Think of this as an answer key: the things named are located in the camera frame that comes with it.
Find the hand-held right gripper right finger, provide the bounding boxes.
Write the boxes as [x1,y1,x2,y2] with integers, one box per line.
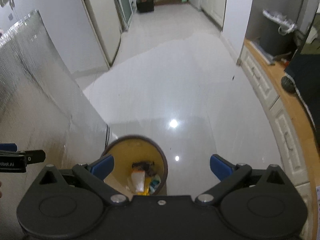
[195,154,289,207]

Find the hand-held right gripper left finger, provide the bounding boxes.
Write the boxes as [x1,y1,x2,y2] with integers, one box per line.
[37,154,129,207]

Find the yellow plastic bin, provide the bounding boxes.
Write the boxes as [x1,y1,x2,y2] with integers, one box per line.
[100,135,168,196]

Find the white paper cup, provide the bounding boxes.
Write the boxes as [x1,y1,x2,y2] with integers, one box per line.
[130,169,146,193]

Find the dark brown wrapper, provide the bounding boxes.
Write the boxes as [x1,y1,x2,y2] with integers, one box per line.
[132,161,156,175]

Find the yellow snack bag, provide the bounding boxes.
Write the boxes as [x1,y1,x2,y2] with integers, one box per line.
[136,176,154,196]

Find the clear teal plastic wrapper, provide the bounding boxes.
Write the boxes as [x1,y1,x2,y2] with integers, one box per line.
[149,175,162,192]

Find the grey trash bin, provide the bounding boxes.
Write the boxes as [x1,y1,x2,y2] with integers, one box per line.
[259,9,298,57]

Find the wooden bench cabinet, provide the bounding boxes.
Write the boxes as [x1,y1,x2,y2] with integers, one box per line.
[237,39,320,205]

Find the dark round object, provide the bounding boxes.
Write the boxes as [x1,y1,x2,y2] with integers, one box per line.
[281,76,297,93]

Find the white refrigerator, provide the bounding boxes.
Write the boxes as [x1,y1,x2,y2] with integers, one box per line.
[75,0,123,68]

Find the white kitchen cabinet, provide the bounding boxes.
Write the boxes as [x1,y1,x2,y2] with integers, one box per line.
[200,0,227,28]

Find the small black floor bin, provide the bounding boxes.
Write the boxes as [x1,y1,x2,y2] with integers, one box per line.
[136,0,155,13]

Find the glass sliding door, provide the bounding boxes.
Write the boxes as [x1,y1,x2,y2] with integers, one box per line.
[111,0,134,29]

